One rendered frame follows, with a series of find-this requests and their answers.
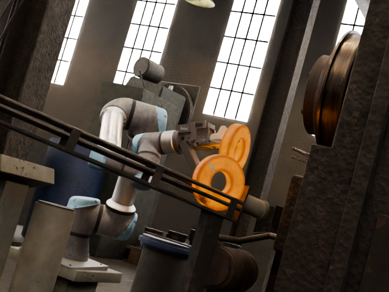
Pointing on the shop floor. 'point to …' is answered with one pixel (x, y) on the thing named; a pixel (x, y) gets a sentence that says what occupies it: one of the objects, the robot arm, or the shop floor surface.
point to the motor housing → (231, 270)
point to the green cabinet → (142, 199)
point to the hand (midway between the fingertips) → (235, 142)
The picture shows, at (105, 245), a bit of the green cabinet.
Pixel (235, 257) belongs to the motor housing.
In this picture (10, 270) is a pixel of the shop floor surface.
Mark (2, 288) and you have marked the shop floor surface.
